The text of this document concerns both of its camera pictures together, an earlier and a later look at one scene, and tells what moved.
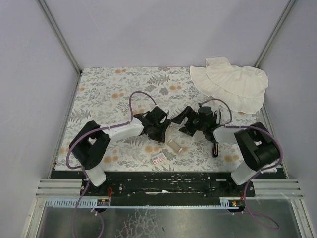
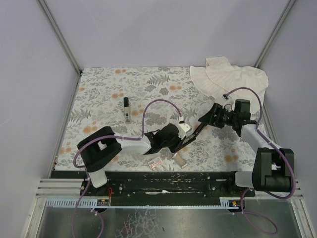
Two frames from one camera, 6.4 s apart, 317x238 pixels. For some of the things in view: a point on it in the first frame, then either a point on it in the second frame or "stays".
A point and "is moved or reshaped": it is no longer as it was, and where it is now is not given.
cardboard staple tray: (174, 146) is moved or reshaped
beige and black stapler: (165, 123) to (127, 106)
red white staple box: (158, 158) to (155, 162)
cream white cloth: (240, 89) stays
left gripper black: (160, 128) to (178, 143)
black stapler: (217, 118) to (192, 137)
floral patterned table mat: (146, 119) stays
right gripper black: (192, 120) to (213, 115)
